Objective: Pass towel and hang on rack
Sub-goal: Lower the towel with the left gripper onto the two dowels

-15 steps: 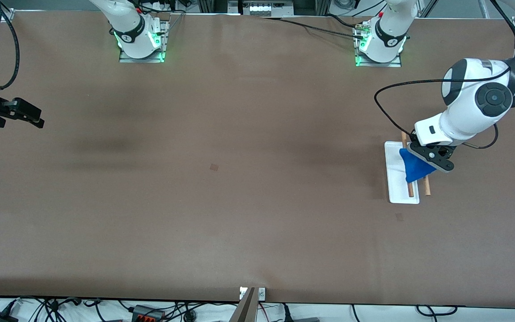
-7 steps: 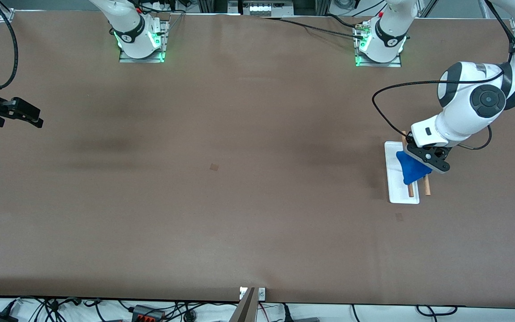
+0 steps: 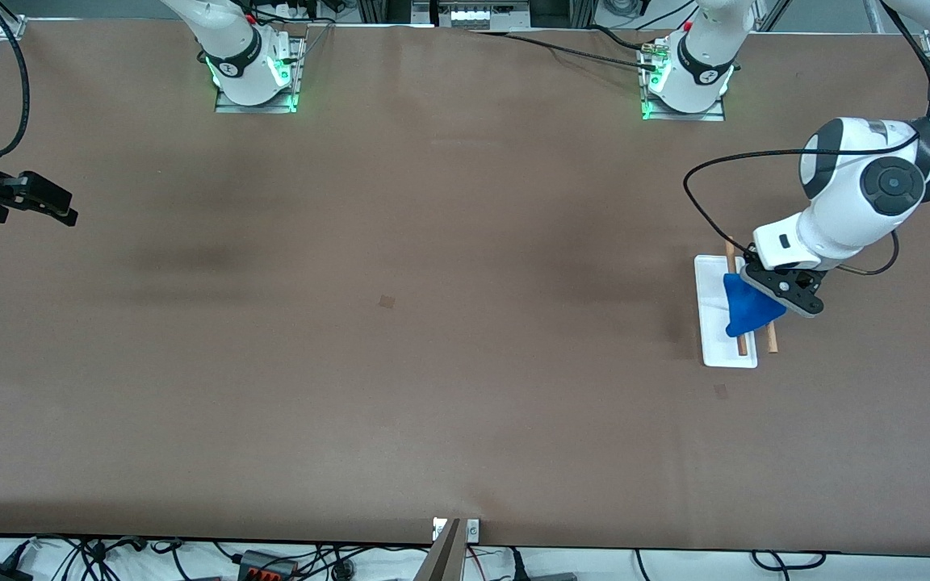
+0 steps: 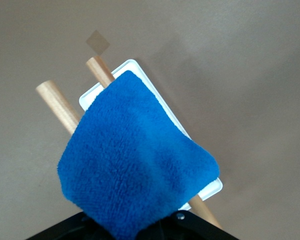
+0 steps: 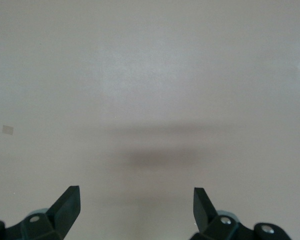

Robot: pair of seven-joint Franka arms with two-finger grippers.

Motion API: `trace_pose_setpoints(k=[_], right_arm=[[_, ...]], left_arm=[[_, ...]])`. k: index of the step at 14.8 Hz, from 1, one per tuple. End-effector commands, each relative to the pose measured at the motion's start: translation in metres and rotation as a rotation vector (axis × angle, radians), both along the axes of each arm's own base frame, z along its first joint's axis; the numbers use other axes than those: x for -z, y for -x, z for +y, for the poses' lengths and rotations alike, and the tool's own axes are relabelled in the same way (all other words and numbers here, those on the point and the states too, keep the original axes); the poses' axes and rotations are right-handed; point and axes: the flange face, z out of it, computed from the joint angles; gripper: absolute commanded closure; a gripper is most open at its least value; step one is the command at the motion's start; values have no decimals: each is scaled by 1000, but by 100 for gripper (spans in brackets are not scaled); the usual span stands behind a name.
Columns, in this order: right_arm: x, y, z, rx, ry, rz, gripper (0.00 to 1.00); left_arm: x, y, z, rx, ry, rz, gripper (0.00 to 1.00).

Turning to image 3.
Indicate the blue microfibre towel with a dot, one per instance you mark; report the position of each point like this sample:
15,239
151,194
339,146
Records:
743,311

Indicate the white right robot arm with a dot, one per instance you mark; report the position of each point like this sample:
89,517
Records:
239,48

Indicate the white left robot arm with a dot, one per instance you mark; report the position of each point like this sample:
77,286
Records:
836,210

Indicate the wooden rack rod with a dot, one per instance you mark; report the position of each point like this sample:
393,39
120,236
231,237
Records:
731,254
772,339

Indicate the black floor plug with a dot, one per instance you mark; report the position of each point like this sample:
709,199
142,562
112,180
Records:
517,566

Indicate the black orange connector box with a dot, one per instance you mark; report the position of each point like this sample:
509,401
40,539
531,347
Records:
267,565

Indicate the white power strip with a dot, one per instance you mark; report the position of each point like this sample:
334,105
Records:
481,14

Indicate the white rack base plate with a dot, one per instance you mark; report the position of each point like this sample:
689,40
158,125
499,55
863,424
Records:
711,323

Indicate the small white bracket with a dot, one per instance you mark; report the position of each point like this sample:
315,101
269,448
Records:
439,528
473,529

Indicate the grey camera mount pole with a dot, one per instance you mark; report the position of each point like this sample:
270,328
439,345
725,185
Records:
442,561

